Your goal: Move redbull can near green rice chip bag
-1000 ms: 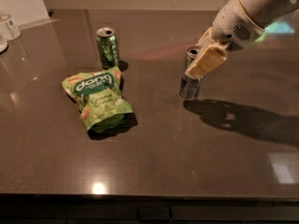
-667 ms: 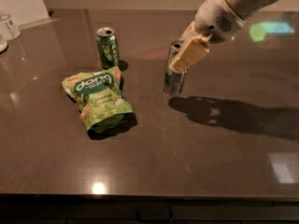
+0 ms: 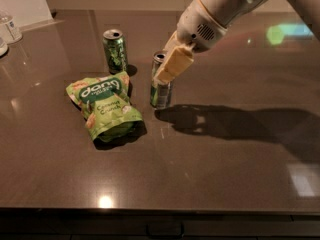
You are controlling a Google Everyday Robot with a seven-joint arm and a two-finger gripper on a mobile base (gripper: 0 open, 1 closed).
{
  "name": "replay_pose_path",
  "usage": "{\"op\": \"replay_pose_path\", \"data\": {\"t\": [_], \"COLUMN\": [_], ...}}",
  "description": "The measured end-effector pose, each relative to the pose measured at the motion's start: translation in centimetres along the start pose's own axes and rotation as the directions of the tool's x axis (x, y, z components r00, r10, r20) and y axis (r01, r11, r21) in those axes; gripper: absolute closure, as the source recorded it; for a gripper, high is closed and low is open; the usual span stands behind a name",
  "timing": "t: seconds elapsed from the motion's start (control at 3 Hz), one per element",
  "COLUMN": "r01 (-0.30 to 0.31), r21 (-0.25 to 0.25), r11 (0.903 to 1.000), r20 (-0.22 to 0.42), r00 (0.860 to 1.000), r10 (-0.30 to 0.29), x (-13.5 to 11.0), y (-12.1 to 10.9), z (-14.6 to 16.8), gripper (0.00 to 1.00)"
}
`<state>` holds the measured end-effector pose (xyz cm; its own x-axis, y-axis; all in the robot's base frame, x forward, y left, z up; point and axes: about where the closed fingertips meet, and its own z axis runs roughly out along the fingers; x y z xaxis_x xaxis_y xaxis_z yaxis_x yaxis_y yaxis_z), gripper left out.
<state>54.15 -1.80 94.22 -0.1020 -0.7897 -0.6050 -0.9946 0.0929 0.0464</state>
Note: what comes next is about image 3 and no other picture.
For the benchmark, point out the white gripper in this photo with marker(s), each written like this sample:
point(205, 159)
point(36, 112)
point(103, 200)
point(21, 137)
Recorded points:
point(196, 27)

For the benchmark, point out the silver redbull can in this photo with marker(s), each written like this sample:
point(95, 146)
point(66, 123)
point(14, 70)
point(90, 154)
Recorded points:
point(160, 95)

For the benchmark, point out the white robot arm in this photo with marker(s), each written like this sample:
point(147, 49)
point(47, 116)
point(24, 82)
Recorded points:
point(227, 11)

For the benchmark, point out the green soda can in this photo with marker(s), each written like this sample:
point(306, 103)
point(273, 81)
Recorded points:
point(115, 51)

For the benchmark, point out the green rice chip bag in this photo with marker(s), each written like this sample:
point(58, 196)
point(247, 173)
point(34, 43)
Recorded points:
point(106, 106)

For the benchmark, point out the clear plastic cup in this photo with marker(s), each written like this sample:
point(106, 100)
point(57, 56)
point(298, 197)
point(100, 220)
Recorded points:
point(9, 31)

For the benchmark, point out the white container at left edge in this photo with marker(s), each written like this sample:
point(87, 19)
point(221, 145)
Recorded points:
point(3, 47)

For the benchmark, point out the black drawer handle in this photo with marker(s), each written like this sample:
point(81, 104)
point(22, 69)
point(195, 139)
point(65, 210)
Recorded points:
point(165, 231)

